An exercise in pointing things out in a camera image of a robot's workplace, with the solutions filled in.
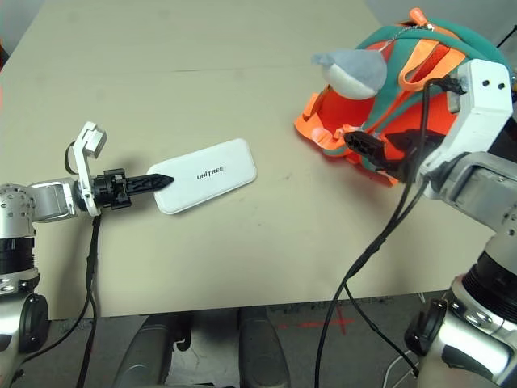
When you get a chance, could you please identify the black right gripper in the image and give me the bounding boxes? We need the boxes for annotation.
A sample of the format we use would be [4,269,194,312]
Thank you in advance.
[343,131,441,185]

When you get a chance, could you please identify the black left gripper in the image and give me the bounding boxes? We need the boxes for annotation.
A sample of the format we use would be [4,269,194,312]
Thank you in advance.
[89,167,175,211]

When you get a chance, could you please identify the orange and teal backpack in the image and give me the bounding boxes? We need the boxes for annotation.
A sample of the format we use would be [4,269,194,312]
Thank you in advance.
[293,7,512,188]

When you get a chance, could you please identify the white Unitree pencil case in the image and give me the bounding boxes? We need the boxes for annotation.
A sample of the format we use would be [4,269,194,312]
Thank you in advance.
[151,137,259,216]

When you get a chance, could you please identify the grey robot feet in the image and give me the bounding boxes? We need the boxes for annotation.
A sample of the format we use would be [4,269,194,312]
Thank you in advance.
[111,313,193,388]

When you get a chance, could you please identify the red floor tape cross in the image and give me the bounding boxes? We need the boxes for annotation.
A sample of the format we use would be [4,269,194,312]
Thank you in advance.
[278,306,357,335]

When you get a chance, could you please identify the grey right robot leg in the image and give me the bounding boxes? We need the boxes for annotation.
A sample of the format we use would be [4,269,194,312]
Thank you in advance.
[237,307,292,388]

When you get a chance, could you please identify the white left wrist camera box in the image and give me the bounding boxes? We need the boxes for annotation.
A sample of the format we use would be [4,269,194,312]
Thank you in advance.
[72,120,108,216]

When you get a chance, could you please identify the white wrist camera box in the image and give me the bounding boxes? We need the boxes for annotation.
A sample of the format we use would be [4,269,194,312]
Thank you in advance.
[72,120,108,216]
[419,58,515,179]

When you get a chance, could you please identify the grey plush whale keychain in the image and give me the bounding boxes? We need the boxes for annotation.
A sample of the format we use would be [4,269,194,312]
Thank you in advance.
[310,23,435,99]

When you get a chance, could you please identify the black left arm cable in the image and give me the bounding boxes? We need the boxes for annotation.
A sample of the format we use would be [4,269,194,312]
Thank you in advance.
[15,139,103,388]

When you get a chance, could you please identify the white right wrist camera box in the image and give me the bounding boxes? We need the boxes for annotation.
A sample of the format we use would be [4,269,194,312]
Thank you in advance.
[419,58,515,179]

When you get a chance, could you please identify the white floor cable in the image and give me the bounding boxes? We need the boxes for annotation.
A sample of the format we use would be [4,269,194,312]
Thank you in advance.
[382,350,418,388]

